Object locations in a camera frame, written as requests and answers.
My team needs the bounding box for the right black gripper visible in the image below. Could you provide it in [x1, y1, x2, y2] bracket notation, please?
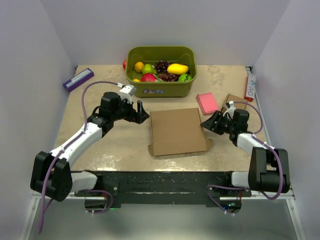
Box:
[200, 110, 236, 136]

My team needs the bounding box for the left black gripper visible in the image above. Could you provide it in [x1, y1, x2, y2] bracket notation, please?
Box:
[111, 95, 149, 124]

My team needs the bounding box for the large cardboard box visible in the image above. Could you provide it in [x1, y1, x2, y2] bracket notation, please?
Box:
[148, 108, 213, 157]

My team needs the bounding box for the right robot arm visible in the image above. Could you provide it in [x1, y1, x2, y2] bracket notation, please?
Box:
[200, 109, 291, 199]

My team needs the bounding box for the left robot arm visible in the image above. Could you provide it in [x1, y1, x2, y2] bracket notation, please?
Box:
[30, 92, 150, 202]

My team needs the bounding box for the small brown cardboard box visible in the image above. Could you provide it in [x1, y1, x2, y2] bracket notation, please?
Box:
[220, 93, 248, 113]

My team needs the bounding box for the red white toothpaste box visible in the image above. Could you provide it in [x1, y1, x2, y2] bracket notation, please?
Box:
[244, 72, 256, 102]

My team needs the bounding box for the purple rectangular box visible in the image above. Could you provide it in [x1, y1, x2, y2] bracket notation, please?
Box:
[62, 68, 95, 93]

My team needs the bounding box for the pink rectangular block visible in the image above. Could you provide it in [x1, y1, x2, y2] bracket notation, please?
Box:
[196, 92, 219, 116]

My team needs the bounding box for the dark grape bunch lower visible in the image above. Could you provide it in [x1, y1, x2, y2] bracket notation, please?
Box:
[158, 72, 180, 82]

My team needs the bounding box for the dark grape bunch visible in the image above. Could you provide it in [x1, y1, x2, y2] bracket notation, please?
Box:
[154, 60, 171, 74]
[158, 72, 180, 82]

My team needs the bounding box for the green plastic bin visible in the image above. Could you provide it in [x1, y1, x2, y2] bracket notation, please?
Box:
[125, 46, 197, 98]

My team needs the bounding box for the green pear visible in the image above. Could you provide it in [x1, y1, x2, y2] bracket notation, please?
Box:
[141, 63, 157, 75]

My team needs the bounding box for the dark grape bunch upper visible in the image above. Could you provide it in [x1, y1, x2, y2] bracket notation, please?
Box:
[154, 60, 171, 74]

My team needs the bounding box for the red fruit behind bin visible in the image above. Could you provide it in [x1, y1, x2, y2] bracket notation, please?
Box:
[122, 59, 127, 70]

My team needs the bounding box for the yellow mango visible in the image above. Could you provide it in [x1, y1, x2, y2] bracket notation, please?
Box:
[167, 63, 189, 75]

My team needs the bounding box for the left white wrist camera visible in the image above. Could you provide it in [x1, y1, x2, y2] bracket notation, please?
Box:
[118, 84, 137, 104]

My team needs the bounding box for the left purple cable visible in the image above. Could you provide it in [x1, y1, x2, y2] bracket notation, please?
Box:
[36, 81, 125, 235]

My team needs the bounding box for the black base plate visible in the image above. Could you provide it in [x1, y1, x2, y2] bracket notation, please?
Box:
[75, 171, 252, 212]

